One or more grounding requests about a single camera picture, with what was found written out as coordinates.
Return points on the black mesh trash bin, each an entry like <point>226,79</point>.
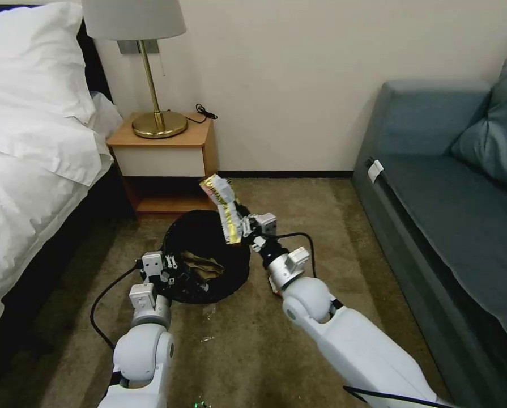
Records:
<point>232,272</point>

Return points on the large white pillow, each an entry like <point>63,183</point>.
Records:
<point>28,55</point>

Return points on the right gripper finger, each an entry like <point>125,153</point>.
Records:
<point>244,212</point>
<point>245,230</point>

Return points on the white duvet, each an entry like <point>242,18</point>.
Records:
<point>32,191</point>

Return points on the brass table lamp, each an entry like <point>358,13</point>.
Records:
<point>157,123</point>

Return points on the blue grey cushion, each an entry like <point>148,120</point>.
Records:
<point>497,127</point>

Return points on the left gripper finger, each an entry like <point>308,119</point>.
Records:
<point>167,279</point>
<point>171,260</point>

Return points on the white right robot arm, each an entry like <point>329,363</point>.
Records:
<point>351,340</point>

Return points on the white paper scrap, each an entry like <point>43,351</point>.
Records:
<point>206,338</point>

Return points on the white sofa tag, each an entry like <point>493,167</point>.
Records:
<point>375,169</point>

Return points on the black bed frame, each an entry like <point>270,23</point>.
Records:
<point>32,323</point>

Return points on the crumpled brown paper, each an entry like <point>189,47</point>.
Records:
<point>202,265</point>

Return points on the wooden nightstand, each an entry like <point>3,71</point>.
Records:
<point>164,161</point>

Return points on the gold silver snack wrapper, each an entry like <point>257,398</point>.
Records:
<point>224,204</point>

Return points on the grey wall switch plate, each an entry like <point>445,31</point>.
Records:
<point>128,46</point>

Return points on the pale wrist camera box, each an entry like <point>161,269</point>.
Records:
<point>267,223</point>
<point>154,264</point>

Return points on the blue grey sofa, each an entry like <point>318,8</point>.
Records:
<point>440,212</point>

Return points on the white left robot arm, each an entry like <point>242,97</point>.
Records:
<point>142,352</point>

